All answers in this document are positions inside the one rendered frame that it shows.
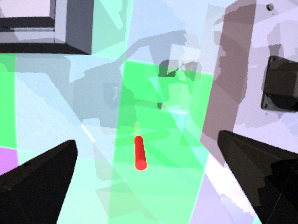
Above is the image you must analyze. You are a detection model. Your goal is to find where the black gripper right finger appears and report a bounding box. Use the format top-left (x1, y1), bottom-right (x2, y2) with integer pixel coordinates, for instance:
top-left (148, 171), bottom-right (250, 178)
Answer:
top-left (217, 131), bottom-right (298, 224)

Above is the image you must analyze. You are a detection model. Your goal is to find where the red peg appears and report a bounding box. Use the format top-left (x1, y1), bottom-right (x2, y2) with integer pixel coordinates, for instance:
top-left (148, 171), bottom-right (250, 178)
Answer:
top-left (134, 135), bottom-right (148, 171)

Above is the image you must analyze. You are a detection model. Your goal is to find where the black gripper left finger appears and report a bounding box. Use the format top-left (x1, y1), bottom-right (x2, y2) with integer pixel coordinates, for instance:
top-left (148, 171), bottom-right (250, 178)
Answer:
top-left (0, 139), bottom-right (78, 224)

